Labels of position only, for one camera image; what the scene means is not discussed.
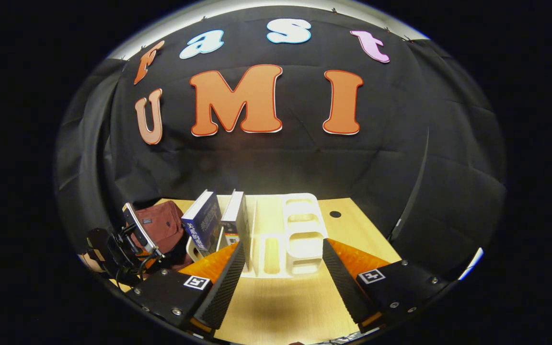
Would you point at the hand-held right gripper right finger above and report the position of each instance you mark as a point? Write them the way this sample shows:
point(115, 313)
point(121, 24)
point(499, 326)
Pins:
point(343, 282)

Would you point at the white bookshelf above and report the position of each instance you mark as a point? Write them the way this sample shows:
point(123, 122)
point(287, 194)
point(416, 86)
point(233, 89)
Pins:
point(300, 239)

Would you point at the white portrait cover book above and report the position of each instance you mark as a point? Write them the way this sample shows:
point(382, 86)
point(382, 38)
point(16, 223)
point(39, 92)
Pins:
point(235, 215)

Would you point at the blue book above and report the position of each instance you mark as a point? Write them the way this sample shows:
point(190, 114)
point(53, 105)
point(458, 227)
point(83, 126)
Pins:
point(204, 220)

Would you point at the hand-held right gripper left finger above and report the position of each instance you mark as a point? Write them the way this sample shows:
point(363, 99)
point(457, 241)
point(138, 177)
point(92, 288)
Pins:
point(223, 292)

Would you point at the maroon schoolbag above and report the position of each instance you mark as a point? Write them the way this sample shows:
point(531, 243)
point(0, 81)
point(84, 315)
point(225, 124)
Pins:
point(163, 225)

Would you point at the black round desk grommet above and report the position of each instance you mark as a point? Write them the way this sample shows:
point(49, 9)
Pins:
point(335, 214)

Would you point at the black backdrop cloth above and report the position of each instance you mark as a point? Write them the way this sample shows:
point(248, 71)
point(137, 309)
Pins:
point(304, 163)

